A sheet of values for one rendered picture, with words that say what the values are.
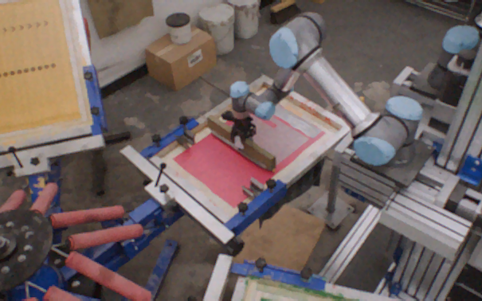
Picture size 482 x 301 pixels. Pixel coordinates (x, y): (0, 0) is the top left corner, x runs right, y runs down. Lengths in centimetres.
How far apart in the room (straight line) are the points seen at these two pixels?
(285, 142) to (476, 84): 90
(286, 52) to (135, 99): 270
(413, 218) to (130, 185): 219
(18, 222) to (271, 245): 168
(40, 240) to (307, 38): 103
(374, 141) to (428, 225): 38
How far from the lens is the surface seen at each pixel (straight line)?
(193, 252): 296
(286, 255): 289
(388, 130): 151
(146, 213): 187
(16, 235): 163
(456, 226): 171
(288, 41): 146
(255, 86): 242
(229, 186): 200
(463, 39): 197
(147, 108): 393
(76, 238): 165
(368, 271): 267
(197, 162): 211
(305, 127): 223
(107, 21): 381
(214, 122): 214
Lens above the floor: 250
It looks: 46 degrees down
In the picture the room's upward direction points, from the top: 4 degrees counter-clockwise
